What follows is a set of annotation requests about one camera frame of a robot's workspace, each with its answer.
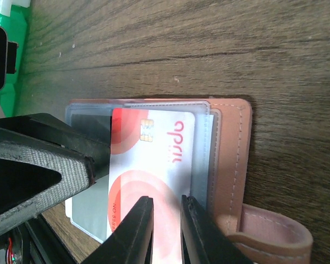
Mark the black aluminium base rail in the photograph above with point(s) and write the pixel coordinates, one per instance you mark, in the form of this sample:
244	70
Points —
45	246

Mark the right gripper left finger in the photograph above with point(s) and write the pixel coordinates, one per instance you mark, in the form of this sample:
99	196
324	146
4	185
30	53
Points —
132	240

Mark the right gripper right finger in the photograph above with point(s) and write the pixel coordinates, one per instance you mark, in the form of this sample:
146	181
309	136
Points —
201	239

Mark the grey black card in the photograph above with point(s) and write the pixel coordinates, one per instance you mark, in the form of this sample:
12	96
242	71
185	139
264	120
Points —
88	210

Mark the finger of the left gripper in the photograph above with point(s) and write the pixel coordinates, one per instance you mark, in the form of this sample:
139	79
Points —
36	175
44	126

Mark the green plastic bin middle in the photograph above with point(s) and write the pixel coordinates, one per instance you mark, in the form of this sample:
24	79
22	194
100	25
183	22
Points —
15	26

